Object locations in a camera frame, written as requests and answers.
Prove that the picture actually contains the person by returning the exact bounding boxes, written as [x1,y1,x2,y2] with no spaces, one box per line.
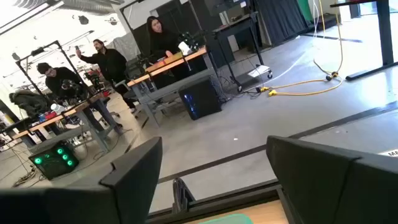
[75,39,137,114]
[36,62,90,100]
[146,15,190,90]

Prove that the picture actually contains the black rolling cart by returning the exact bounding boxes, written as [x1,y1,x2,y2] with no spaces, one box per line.
[211,11,274,93]

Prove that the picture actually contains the black background rig frame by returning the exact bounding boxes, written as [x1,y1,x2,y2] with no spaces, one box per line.
[14,39,94,100]

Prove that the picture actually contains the white floor cable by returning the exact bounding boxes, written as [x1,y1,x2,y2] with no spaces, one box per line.
[245,0,321,93]

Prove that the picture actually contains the wooden workbench grey legs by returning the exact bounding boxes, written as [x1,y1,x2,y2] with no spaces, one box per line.
[12,91,124,153]
[126,46,224,127]

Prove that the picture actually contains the dark hooded jacket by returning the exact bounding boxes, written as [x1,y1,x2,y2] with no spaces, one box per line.
[8,89,49,118]

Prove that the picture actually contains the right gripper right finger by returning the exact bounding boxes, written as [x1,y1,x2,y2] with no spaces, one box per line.
[266,135,398,224]

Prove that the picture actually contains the black computer tower blue lights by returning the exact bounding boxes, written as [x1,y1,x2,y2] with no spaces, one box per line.
[178,77,223,121]

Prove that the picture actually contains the white cup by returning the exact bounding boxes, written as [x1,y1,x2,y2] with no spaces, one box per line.
[177,41,192,56]

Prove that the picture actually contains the black desk leg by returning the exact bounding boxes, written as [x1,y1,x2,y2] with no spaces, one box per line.
[329,0,398,82]

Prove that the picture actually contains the dark grey curtain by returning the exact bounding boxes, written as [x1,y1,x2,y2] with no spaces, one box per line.
[254,0,309,47]

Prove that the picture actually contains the white printed label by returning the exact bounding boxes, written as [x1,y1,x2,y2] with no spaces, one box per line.
[377,148,398,158]

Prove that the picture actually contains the green cloth backdrop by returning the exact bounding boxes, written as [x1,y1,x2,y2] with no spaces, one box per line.
[297,0,314,23]

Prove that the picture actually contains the black partition panel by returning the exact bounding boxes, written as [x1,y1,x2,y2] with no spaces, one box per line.
[132,0,218,60]

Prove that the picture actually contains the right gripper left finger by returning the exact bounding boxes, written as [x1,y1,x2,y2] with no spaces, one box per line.
[0,136,164,224]

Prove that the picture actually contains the black computer tower green fans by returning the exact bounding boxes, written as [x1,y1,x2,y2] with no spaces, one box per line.
[28,141,80,180]

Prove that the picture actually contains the yellow extension cord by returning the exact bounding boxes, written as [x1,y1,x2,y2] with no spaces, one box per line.
[259,0,345,97]

